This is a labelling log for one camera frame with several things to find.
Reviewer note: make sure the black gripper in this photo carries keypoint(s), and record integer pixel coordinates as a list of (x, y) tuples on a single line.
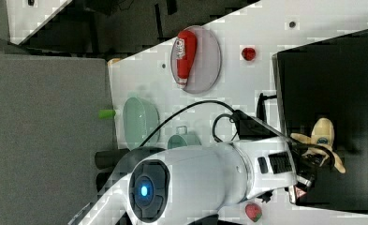
[(306, 165)]

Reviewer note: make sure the peeled toy banana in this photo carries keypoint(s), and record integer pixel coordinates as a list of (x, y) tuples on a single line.
[(322, 135)]

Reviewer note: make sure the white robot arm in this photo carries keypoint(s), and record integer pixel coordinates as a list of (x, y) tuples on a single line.
[(180, 186)]

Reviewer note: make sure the black toaster oven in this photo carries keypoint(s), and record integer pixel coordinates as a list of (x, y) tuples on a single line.
[(329, 79)]

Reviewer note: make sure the toy strawberry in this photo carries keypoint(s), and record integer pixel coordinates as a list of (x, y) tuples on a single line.
[(253, 211)]

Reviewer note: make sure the grey oval plate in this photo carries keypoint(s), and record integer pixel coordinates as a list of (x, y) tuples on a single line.
[(207, 64)]

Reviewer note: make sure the red ketchup bottle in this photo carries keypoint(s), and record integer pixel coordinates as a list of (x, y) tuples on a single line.
[(186, 47)]

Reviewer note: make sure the large green bowl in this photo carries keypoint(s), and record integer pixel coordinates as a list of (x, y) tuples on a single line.
[(140, 119)]

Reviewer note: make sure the upper black cylinder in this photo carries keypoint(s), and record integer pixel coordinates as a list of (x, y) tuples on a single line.
[(110, 158)]

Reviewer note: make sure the black cylinder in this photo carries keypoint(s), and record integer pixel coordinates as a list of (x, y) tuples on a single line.
[(103, 181), (110, 158)]

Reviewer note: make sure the lower black cylinder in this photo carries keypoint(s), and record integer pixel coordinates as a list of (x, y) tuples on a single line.
[(103, 181)]

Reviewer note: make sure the green tape marker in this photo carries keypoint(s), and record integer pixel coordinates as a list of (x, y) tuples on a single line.
[(105, 114)]

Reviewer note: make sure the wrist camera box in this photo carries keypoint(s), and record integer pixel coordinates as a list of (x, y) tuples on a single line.
[(251, 128)]

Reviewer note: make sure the black oven door handle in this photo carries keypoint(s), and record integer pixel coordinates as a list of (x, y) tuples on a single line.
[(261, 109)]

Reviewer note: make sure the green cup with handle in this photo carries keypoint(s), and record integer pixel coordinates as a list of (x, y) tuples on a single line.
[(183, 137)]

